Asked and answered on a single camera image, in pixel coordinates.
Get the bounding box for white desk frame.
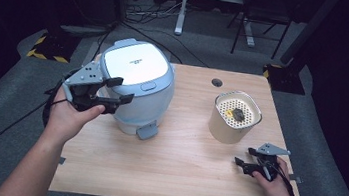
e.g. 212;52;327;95
173;0;261;48

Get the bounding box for left hand-held gripper black cable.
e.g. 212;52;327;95
39;67;78;130

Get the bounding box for person's right hand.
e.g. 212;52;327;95
249;156;297;196

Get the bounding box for dark wet lump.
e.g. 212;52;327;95
231;106;247;123

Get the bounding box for person's left hand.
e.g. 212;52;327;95
44;84;109;148

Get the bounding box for right hand-held gripper black cable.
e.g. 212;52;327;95
262;159;302;196

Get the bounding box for black slanted stand pole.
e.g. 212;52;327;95
278;0;341;72

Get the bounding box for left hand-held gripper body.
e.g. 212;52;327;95
59;59;124;116

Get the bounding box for hand-held gripper black cable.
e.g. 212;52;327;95
262;159;302;196
39;67;78;130

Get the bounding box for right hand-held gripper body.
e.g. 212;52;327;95
252;141;291;184

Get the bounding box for bundle of floor cables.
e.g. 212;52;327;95
124;0;193;25

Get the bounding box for black chair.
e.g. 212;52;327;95
223;0;297;63

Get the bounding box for yellow black striped stand base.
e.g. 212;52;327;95
26;29;74;65
260;62;309;96

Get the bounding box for thin black floor cable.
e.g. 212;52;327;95
116;21;215;69

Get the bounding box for beige container with perforated strainer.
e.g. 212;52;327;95
205;87;266;149

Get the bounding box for blue and white pedal bin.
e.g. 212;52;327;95
90;34;181;145

